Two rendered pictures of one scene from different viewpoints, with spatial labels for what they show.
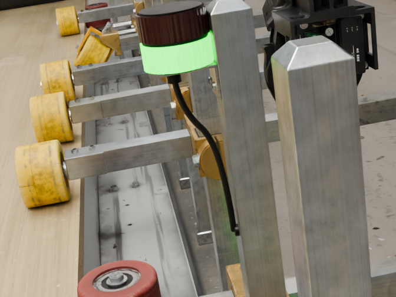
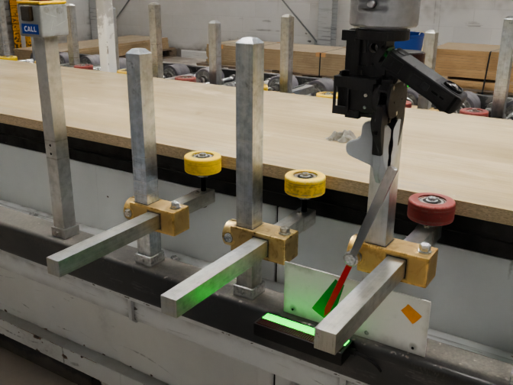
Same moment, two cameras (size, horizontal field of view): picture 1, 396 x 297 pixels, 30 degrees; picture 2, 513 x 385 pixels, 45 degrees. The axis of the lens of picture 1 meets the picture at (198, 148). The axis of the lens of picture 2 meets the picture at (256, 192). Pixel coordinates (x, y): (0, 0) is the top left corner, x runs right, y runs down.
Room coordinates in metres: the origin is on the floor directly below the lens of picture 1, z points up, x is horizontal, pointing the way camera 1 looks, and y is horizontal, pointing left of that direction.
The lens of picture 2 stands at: (1.01, -0.88, 1.27)
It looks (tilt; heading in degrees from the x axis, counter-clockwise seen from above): 20 degrees down; 127
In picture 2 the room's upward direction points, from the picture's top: straight up
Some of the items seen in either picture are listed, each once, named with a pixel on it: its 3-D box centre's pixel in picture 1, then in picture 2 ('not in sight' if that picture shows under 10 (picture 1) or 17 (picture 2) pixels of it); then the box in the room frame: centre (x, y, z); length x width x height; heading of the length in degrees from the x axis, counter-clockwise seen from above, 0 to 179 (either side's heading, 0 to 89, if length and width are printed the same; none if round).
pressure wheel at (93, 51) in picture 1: (92, 55); not in sight; (1.64, 0.20, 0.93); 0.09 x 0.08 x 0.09; 95
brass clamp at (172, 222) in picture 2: not in sight; (156, 214); (0.14, -0.08, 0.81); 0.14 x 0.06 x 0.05; 5
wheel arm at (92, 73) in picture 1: (182, 56); not in sight; (1.41, 0.00, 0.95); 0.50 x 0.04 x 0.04; 95
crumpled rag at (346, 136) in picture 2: not in sight; (343, 134); (0.30, 0.39, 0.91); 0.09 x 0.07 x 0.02; 81
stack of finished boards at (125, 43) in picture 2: not in sight; (98, 48); (-6.49, 5.03, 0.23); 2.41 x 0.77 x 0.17; 98
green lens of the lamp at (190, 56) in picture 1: (177, 51); not in sight; (0.62, 0.01, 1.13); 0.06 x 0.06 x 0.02
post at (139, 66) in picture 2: not in sight; (145, 170); (0.12, -0.09, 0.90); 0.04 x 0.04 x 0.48; 5
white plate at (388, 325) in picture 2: not in sight; (351, 307); (0.59, -0.07, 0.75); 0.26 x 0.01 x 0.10; 5
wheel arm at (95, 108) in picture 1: (201, 87); not in sight; (1.16, -0.02, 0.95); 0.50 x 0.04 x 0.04; 95
